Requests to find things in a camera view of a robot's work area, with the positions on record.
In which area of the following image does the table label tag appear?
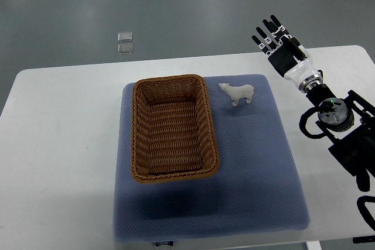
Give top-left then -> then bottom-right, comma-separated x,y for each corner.
155,241 -> 173,247

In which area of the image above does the white bear figurine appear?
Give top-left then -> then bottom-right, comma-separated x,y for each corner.
218,83 -> 254,107

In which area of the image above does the brown wicker basket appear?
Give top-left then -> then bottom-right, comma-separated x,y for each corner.
130,74 -> 220,184

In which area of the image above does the blue quilted mat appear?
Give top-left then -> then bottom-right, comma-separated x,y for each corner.
112,74 -> 310,243

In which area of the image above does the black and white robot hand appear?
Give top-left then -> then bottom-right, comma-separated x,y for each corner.
252,15 -> 323,93

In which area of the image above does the black table control panel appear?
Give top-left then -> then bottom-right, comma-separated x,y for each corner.
352,237 -> 374,244

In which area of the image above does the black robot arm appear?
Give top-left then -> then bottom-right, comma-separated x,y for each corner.
299,82 -> 374,192

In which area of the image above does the upper floor metal plate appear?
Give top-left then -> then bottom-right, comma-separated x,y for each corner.
117,31 -> 133,42

